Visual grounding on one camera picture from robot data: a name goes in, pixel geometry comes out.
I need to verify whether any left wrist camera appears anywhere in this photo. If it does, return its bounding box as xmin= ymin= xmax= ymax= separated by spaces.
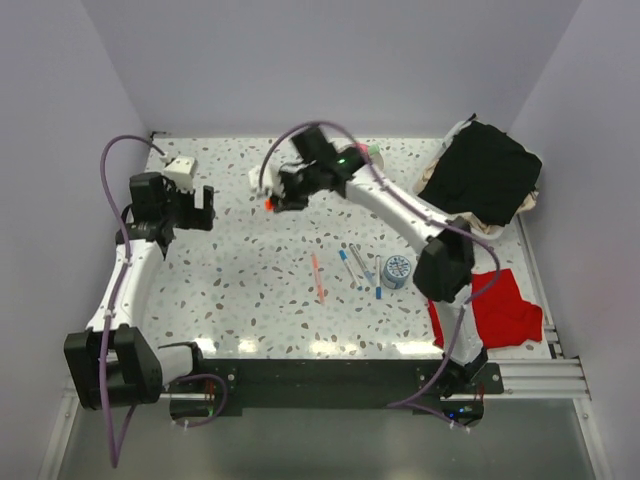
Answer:
xmin=162 ymin=156 xmax=198 ymax=193

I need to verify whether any blue capped pen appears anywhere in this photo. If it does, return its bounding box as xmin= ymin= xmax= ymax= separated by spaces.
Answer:
xmin=339 ymin=249 xmax=363 ymax=291

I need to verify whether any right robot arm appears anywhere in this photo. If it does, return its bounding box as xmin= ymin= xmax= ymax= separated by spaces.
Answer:
xmin=254 ymin=121 xmax=487 ymax=407

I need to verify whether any round beige divided organizer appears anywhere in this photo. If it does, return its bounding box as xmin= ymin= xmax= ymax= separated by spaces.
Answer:
xmin=338 ymin=143 xmax=385 ymax=170

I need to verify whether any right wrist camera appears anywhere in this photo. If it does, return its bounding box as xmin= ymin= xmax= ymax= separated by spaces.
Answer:
xmin=248 ymin=166 xmax=282 ymax=197

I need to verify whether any white plastic basket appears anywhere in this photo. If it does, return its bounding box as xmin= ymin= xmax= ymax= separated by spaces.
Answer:
xmin=412 ymin=114 xmax=504 ymax=241

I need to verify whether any blue pen right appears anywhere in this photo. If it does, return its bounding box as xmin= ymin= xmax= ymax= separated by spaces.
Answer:
xmin=375 ymin=255 xmax=382 ymax=300

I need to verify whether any blue washi tape roll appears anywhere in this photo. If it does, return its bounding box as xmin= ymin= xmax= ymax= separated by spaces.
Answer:
xmin=381 ymin=255 xmax=412 ymax=290

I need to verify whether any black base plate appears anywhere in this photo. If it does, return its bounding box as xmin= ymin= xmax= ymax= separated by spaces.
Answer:
xmin=148 ymin=357 xmax=501 ymax=419

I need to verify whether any black cloth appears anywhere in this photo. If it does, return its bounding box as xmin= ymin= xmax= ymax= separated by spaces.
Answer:
xmin=418 ymin=120 xmax=543 ymax=226

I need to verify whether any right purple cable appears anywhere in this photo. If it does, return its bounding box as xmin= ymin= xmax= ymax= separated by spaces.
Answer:
xmin=258 ymin=121 xmax=502 ymax=426

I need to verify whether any red cloth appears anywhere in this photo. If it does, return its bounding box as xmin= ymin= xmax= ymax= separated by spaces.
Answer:
xmin=426 ymin=268 xmax=544 ymax=350

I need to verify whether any aluminium rail frame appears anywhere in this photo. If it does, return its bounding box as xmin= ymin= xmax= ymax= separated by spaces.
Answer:
xmin=37 ymin=130 xmax=614 ymax=480

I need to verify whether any beige cloth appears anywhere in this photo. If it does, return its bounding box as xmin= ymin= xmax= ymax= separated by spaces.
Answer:
xmin=412 ymin=156 xmax=539 ymax=240

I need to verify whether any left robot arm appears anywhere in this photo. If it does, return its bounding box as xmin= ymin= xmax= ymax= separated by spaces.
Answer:
xmin=64 ymin=172 xmax=215 ymax=410

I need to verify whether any orange pen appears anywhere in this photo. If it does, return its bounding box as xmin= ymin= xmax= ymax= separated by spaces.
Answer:
xmin=311 ymin=253 xmax=325 ymax=305

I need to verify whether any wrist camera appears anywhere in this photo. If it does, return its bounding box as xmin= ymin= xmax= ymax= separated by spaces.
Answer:
xmin=162 ymin=156 xmax=198 ymax=193
xmin=248 ymin=166 xmax=282 ymax=197

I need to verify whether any white blue marker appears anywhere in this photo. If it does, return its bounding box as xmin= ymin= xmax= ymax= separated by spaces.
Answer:
xmin=348 ymin=243 xmax=375 ymax=286

